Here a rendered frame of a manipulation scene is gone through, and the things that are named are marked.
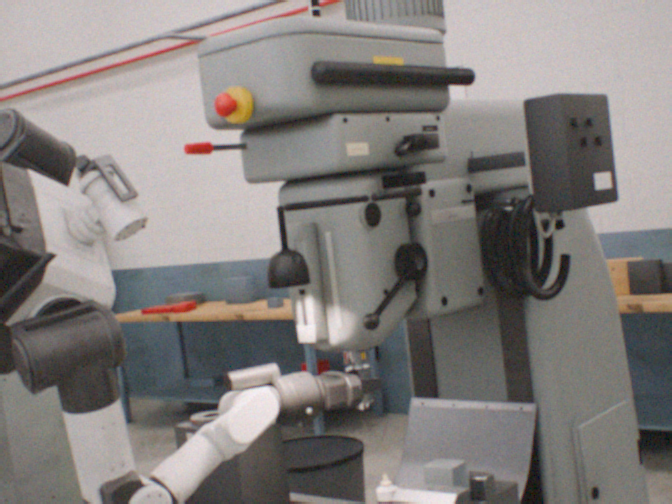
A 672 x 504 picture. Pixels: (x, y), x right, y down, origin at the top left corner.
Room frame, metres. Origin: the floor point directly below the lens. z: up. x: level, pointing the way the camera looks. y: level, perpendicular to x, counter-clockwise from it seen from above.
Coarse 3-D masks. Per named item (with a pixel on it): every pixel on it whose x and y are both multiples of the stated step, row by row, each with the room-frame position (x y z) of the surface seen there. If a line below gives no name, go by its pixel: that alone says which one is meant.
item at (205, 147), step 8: (192, 144) 1.69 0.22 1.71; (200, 144) 1.71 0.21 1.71; (208, 144) 1.72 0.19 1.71; (224, 144) 1.76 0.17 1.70; (232, 144) 1.77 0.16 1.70; (240, 144) 1.78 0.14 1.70; (184, 152) 1.69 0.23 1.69; (192, 152) 1.69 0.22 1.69; (200, 152) 1.71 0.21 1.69; (208, 152) 1.72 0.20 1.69
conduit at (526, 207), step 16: (496, 208) 1.87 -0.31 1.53; (512, 208) 1.86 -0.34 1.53; (528, 208) 1.81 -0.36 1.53; (496, 224) 1.84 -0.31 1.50; (512, 224) 1.83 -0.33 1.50; (528, 224) 1.80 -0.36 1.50; (544, 224) 1.91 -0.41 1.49; (560, 224) 1.91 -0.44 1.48; (496, 240) 1.84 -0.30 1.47; (512, 240) 1.82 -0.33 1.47; (544, 240) 1.93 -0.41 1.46; (496, 256) 1.83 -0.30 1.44; (512, 256) 1.82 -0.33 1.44; (528, 256) 1.79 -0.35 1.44; (544, 256) 1.92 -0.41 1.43; (560, 256) 1.92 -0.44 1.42; (496, 272) 1.84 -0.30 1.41; (512, 272) 1.94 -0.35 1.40; (528, 272) 1.80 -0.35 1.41; (544, 272) 1.91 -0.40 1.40; (560, 272) 1.90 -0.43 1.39; (496, 288) 1.89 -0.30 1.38; (512, 288) 1.85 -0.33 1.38; (528, 288) 1.81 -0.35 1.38; (560, 288) 1.88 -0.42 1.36
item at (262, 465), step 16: (208, 416) 2.09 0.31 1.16; (176, 432) 2.08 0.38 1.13; (192, 432) 2.04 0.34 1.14; (272, 432) 1.99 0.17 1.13; (256, 448) 1.96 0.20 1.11; (272, 448) 1.99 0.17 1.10; (224, 464) 1.96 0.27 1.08; (240, 464) 1.93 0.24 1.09; (256, 464) 1.96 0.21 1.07; (272, 464) 1.98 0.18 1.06; (208, 480) 2.01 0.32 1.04; (224, 480) 1.97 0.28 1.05; (240, 480) 1.93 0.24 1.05; (256, 480) 1.95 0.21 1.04; (272, 480) 1.98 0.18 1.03; (288, 480) 2.01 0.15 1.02; (192, 496) 2.06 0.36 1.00; (208, 496) 2.02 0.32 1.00; (224, 496) 1.97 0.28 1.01; (240, 496) 1.93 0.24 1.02; (256, 496) 1.95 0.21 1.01; (272, 496) 1.98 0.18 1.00; (288, 496) 2.00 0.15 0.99
